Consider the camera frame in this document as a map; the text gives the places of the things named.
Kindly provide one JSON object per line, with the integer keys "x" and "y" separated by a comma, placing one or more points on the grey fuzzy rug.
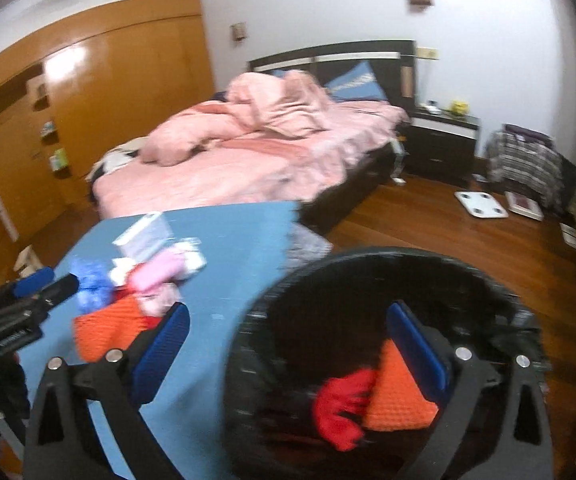
{"x": 310, "y": 245}

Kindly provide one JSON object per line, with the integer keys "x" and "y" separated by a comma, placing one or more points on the white bathroom scale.
{"x": 482, "y": 204}

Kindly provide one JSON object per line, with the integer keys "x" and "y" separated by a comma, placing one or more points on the pink cloth on table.
{"x": 155, "y": 270}

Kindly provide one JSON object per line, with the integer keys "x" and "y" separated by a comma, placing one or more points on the red cloth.
{"x": 340, "y": 410}

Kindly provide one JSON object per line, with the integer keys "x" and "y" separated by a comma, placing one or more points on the dark wooden headboard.
{"x": 358, "y": 55}

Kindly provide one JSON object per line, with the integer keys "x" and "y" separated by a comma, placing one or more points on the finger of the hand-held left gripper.
{"x": 60, "y": 288}
{"x": 32, "y": 279}

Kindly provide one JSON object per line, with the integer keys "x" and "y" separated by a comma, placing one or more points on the pink duvet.
{"x": 248, "y": 110}

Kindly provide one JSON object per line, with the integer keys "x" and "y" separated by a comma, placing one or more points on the white flat box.
{"x": 572, "y": 236}

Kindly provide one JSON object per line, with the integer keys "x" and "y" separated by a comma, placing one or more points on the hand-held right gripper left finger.
{"x": 160, "y": 355}

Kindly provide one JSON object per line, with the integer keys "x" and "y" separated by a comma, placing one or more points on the white picture frame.
{"x": 524, "y": 206}

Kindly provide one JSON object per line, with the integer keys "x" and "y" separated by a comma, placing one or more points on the black mesh waste bin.
{"x": 248, "y": 350}

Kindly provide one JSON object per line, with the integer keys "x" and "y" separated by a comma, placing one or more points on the wooden wardrobe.
{"x": 117, "y": 85}

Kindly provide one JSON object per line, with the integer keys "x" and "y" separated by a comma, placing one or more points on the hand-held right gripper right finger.
{"x": 418, "y": 355}

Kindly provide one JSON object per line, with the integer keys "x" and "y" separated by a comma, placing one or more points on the bed with pink sheet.
{"x": 248, "y": 180}

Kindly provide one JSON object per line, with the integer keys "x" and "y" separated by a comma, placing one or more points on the orange knitted cloth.
{"x": 107, "y": 325}
{"x": 398, "y": 402}

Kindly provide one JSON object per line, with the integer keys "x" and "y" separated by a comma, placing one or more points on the small white device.
{"x": 430, "y": 108}

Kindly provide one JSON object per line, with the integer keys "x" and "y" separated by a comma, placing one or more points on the white cardboard box blue print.
{"x": 142, "y": 237}

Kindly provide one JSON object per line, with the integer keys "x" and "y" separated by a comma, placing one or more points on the clear plastic wrapper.
{"x": 190, "y": 257}

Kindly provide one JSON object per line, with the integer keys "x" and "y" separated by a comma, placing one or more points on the blue fluffy cloth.
{"x": 90, "y": 285}

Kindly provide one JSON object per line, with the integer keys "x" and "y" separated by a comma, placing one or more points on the blue pillow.
{"x": 355, "y": 82}

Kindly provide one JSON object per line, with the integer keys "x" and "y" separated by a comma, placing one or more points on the yellow toy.
{"x": 460, "y": 107}

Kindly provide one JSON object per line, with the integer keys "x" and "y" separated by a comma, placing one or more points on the small wall fixture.
{"x": 239, "y": 31}

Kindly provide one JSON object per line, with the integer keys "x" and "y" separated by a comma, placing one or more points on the plaid bag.
{"x": 523, "y": 165}

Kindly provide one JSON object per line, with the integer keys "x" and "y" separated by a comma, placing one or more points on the wall socket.
{"x": 426, "y": 53}

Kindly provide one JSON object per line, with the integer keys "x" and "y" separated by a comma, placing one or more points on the red plastic bag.
{"x": 155, "y": 321}

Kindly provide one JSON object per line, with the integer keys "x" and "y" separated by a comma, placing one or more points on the pile of clothes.
{"x": 115, "y": 160}

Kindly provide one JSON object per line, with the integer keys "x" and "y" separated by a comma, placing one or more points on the dark nightstand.
{"x": 440, "y": 147}

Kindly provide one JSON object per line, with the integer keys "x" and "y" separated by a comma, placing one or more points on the orange knitted cloth on table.
{"x": 107, "y": 325}

